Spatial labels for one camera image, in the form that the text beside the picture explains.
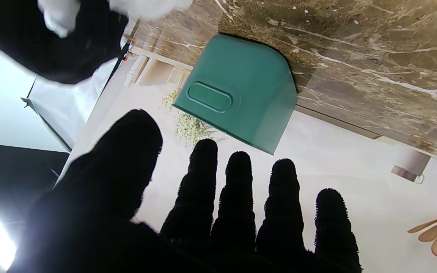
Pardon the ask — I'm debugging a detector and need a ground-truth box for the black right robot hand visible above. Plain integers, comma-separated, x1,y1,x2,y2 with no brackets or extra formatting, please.
0,0,128,85

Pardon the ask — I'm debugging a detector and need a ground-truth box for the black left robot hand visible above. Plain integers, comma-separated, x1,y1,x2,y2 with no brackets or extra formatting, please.
8,110,361,273

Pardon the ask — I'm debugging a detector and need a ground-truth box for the green plastic basket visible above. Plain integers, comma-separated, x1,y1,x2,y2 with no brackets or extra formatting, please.
173,34,299,155

